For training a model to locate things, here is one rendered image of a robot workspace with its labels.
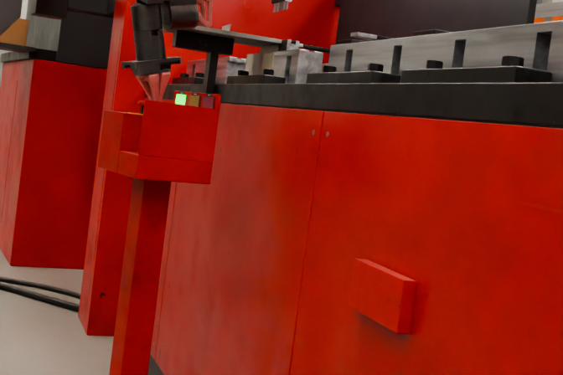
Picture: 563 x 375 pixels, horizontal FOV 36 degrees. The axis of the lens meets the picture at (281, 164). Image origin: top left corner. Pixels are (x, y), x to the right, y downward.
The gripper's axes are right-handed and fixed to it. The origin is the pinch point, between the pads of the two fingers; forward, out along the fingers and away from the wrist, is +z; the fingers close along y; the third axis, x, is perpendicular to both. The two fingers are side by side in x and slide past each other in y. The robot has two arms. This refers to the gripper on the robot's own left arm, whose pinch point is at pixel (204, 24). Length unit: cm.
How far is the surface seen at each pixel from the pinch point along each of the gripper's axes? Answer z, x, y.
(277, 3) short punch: 2.1, -20.5, 2.6
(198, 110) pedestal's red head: 13.9, 19.3, -42.1
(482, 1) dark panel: 21, -68, -12
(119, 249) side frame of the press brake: 61, 34, 86
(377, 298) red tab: 40, 20, -103
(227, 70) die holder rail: 15.1, -9.8, 31.9
